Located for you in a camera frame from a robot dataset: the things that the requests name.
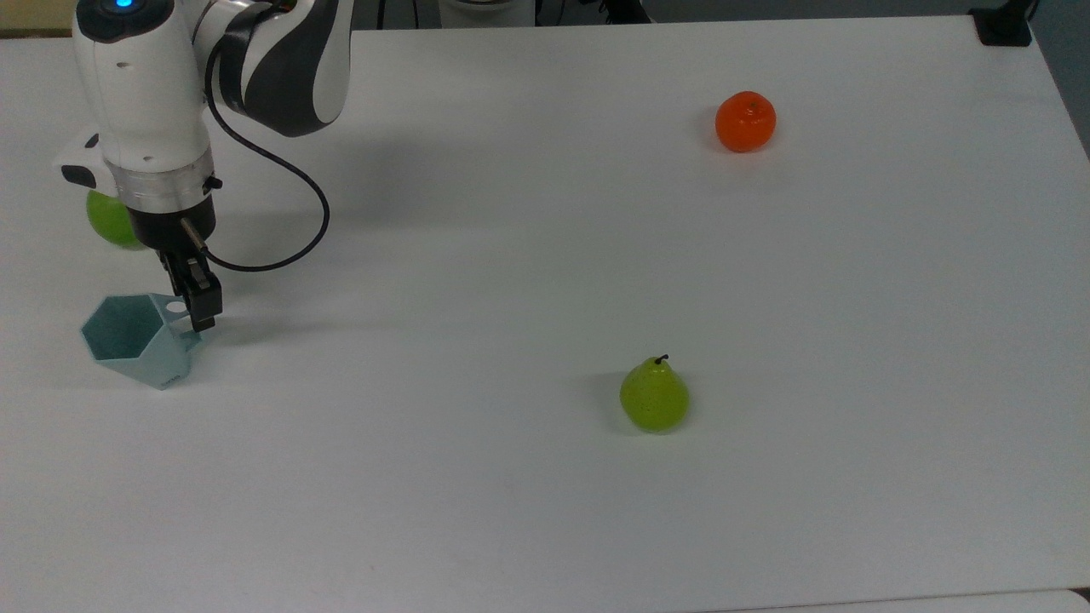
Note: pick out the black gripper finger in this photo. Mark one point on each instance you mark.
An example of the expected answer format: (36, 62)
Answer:
(204, 298)
(173, 271)

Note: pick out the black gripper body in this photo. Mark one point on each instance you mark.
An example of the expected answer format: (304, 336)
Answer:
(162, 228)

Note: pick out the light blue hexagonal mug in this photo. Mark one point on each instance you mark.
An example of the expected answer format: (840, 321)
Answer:
(140, 353)

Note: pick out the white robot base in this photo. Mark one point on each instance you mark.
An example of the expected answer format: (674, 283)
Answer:
(487, 12)

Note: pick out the green apple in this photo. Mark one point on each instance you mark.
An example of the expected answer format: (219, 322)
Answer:
(109, 223)

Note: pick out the beige box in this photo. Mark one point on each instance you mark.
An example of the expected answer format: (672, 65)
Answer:
(34, 17)

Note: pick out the yellow-green pear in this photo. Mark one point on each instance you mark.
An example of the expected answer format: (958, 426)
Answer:
(653, 398)

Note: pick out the black stand foot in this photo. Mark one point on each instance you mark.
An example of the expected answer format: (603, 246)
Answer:
(623, 10)

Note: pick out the orange fruit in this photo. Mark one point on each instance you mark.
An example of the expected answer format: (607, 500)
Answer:
(745, 123)

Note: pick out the black table clamp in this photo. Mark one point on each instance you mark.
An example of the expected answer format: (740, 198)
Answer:
(1003, 27)

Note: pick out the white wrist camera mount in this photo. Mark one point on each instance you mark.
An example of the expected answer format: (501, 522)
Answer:
(83, 163)

